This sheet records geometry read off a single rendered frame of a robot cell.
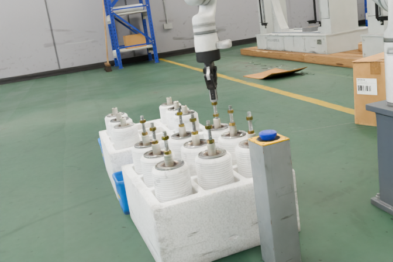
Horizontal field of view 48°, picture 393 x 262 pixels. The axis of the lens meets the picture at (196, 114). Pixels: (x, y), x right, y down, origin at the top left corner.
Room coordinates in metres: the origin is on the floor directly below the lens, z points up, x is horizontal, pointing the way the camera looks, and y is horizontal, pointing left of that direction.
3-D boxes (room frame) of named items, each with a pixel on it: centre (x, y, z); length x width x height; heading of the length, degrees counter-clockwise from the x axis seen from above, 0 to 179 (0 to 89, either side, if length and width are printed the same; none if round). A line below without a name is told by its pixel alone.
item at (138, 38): (6.90, 0.79, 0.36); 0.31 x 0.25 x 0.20; 104
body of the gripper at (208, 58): (1.35, -0.06, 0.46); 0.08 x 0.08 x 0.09
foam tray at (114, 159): (1.71, 0.19, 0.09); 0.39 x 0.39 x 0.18; 16
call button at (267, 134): (0.95, -0.15, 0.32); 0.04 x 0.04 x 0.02
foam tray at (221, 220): (1.20, 0.01, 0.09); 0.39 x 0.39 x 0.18; 19
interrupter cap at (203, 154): (1.09, -0.03, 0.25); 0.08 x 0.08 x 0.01
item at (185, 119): (1.63, 0.04, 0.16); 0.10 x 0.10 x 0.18
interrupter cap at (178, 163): (1.05, 0.09, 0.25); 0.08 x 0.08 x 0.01
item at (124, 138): (1.57, 0.27, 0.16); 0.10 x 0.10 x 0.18
